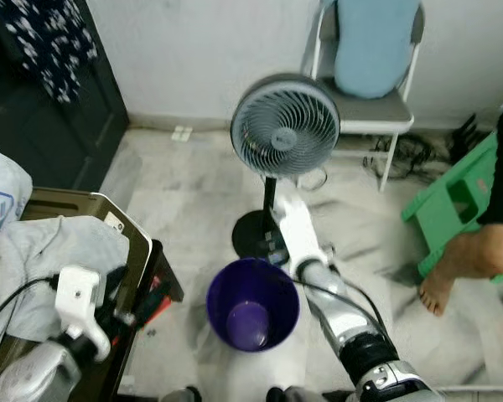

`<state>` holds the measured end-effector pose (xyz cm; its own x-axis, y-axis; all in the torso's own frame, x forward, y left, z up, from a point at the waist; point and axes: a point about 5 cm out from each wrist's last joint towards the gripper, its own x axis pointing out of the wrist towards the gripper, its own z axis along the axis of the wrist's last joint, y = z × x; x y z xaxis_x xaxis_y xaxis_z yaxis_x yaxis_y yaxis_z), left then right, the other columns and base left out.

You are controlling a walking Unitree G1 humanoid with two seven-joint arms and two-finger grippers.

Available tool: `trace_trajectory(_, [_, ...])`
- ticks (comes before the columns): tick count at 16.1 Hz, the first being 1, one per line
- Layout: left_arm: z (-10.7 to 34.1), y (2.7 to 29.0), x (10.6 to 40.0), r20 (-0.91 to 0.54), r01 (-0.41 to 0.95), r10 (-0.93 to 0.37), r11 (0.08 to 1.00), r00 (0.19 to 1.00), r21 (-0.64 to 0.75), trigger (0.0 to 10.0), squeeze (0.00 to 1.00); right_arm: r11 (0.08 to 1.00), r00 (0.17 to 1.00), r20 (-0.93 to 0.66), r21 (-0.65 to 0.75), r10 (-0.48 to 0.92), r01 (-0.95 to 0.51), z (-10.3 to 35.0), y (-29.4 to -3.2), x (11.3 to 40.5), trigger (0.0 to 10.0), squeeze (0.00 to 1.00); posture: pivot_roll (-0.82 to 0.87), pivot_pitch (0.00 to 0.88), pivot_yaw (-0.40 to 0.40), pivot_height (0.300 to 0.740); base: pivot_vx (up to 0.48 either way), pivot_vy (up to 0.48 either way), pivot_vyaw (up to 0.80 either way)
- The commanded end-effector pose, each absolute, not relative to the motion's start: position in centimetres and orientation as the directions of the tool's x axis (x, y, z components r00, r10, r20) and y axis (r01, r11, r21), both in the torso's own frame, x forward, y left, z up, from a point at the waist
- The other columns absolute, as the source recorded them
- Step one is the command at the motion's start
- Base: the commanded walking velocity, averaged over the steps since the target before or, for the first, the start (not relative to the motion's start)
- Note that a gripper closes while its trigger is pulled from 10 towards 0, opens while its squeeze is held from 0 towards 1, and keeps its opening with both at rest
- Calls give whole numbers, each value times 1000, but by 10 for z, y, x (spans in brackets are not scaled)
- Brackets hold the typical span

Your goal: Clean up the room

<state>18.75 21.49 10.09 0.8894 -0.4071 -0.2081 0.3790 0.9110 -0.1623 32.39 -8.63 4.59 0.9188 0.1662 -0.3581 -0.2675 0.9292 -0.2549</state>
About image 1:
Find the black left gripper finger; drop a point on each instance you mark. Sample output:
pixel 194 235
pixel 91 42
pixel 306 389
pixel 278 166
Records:
pixel 116 280

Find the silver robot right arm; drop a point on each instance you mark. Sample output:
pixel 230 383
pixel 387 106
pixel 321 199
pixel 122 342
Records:
pixel 360 335

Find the brown wooden table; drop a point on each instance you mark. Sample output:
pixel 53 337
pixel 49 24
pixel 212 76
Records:
pixel 142 268

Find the red box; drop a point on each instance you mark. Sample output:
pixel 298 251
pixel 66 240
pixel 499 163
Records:
pixel 158 300

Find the grey cloth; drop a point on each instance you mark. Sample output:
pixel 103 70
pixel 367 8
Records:
pixel 42 251

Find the purple waste bin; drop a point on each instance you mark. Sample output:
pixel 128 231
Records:
pixel 235 293

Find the person in black shorts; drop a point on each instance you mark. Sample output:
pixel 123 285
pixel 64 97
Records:
pixel 478 251

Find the white printed cloth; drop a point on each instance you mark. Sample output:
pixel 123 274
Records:
pixel 4 184

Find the black wooden door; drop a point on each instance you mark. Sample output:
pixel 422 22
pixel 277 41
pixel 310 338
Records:
pixel 33 142

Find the green plastic stool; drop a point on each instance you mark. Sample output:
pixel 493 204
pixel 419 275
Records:
pixel 432 230

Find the black plastic object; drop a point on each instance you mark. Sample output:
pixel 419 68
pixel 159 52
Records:
pixel 469 134

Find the silver robot right leg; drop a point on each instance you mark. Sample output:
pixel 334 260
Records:
pixel 306 394

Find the grey standing fan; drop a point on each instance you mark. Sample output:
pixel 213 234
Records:
pixel 285 126

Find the navy floral garment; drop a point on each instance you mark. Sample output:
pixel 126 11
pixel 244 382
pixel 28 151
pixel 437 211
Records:
pixel 50 42

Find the grey folding chair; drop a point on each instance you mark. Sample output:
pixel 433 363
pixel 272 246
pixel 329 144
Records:
pixel 369 109

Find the light blue cushion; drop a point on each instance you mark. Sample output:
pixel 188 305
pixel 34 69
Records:
pixel 377 42

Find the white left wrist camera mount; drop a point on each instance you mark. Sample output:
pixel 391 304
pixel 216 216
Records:
pixel 80 301

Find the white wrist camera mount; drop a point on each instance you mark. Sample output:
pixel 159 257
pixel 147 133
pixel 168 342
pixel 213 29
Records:
pixel 300 226
pixel 80 301

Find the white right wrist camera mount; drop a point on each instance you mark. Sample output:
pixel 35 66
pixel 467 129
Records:
pixel 300 226

